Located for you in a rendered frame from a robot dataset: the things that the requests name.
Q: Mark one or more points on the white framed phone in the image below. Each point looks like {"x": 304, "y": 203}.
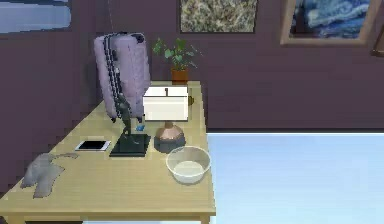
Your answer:
{"x": 93, "y": 145}

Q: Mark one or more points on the clear glass bowl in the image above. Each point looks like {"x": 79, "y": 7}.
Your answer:
{"x": 188, "y": 165}

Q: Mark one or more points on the window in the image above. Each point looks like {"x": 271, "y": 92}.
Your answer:
{"x": 33, "y": 16}

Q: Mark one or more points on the light wooden table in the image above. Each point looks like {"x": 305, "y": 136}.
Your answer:
{"x": 110, "y": 186}

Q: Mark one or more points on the grey crumpled cloth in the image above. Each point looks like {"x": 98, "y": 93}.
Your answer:
{"x": 41, "y": 173}

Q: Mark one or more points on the wooden framed blue painting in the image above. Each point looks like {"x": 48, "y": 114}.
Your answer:
{"x": 328, "y": 20}

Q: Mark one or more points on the green potted house plant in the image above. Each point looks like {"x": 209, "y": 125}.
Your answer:
{"x": 179, "y": 58}

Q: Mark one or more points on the frameless speckled wall picture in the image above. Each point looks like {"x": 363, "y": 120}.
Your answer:
{"x": 218, "y": 15}

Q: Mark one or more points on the white shade table lamp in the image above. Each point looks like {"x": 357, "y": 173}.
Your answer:
{"x": 165, "y": 108}

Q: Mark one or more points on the lilac suitcase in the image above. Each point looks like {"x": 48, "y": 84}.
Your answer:
{"x": 131, "y": 71}

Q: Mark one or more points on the small blue object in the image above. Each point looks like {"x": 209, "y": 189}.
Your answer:
{"x": 140, "y": 127}

